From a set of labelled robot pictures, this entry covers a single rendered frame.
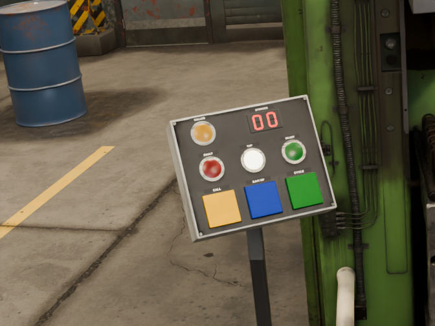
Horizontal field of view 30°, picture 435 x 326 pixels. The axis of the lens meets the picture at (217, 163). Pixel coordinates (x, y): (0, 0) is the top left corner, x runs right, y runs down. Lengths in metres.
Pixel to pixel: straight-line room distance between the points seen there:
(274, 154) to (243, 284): 1.77
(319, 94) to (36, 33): 4.28
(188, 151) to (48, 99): 4.51
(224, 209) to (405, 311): 0.75
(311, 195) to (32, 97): 4.62
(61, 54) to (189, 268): 2.91
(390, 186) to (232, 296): 1.46
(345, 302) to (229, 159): 0.53
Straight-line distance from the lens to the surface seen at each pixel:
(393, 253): 2.30
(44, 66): 6.26
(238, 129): 1.89
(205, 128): 1.87
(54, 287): 3.86
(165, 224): 4.29
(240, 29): 8.35
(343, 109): 2.11
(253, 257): 2.05
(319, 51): 2.09
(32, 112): 6.38
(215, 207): 1.83
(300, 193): 1.88
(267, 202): 1.86
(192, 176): 1.84
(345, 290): 2.21
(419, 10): 1.93
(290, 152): 1.90
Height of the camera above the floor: 1.74
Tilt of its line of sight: 20 degrees down
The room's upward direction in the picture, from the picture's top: 7 degrees counter-clockwise
